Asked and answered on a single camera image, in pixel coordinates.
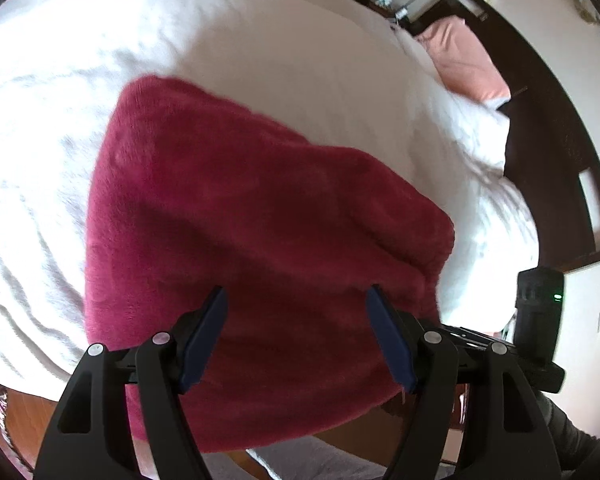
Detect crimson fleece pants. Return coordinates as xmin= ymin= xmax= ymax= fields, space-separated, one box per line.
xmin=84 ymin=76 xmax=454 ymax=453

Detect dark wooden headboard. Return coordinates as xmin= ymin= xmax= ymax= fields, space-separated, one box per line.
xmin=344 ymin=0 xmax=600 ymax=274

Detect pink pillow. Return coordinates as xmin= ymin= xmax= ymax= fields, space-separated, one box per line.
xmin=415 ymin=15 xmax=512 ymax=110

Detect white bed sheet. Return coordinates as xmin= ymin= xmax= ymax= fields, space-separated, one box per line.
xmin=0 ymin=0 xmax=539 ymax=400

